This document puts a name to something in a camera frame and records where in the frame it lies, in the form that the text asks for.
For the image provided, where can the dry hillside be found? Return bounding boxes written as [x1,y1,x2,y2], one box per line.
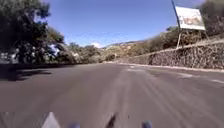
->
[99,39,151,64]

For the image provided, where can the grey asphalt road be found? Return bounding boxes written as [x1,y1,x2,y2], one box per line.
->
[0,62,224,128]

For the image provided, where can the bushes on slope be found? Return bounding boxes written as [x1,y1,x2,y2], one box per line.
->
[143,0,224,55]

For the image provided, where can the robot's own part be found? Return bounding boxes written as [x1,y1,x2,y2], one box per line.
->
[141,120,154,128]

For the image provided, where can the pale dirt verge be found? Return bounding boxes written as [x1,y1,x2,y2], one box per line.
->
[118,62,224,74]

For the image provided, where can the row of trees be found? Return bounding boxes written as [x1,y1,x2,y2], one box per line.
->
[0,0,103,65]

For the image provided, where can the white sign board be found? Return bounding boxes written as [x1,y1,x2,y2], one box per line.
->
[171,0,210,50]

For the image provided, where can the stone retaining wall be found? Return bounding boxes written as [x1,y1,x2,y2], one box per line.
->
[127,40,224,71]

